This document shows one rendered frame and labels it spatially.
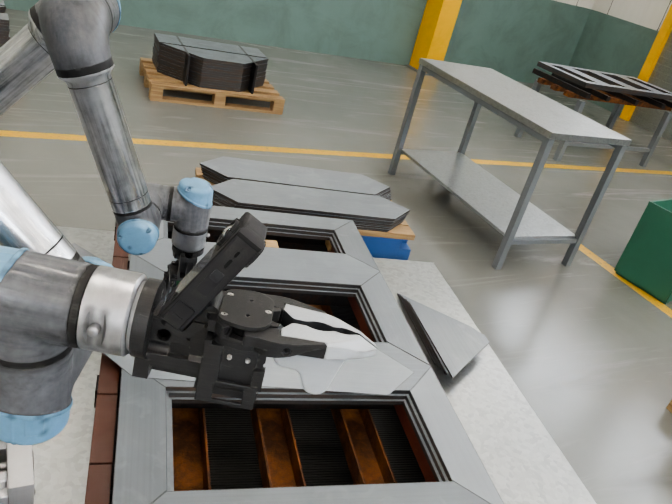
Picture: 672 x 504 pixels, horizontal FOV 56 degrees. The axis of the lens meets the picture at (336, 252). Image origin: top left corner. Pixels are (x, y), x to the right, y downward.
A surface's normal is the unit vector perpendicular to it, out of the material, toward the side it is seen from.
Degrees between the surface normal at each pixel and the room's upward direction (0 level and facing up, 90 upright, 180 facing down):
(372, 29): 90
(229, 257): 85
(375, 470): 0
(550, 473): 0
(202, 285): 85
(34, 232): 53
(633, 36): 90
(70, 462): 0
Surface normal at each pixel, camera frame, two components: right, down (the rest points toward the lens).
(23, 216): 0.78, -0.17
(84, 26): 0.55, -0.02
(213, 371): 0.02, 0.36
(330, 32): 0.41, 0.52
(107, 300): 0.17, -0.33
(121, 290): 0.21, -0.58
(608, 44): -0.88, 0.02
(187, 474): 0.23, -0.85
